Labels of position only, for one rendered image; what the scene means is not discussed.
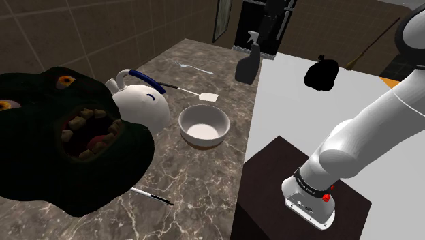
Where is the white bowl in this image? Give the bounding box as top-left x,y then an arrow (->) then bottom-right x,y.
178,104 -> 231,151

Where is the silver fork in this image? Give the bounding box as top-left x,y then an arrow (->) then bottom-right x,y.
174,60 -> 215,76

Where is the dark spray bottle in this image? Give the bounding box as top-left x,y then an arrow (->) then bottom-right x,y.
234,31 -> 262,85

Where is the dark robot stand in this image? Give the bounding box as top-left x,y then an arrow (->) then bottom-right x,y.
230,135 -> 373,240

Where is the black and white pen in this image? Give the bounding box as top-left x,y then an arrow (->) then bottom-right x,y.
129,187 -> 174,206

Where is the black refrigerator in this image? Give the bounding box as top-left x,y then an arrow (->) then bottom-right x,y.
232,0 -> 298,61

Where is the black garbage bag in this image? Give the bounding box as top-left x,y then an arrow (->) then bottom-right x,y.
303,55 -> 340,91

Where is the dark green monster head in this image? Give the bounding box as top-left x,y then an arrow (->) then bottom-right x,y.
0,66 -> 155,218

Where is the white spatula with black handle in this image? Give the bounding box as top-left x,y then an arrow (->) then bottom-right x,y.
155,81 -> 219,103

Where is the white kettle with blue handle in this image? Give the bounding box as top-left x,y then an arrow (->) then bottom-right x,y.
104,68 -> 171,136

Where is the dark framed wall picture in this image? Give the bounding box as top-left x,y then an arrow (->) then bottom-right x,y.
212,0 -> 234,44

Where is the broom with wooden handle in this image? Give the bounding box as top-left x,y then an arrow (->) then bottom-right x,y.
344,16 -> 402,71

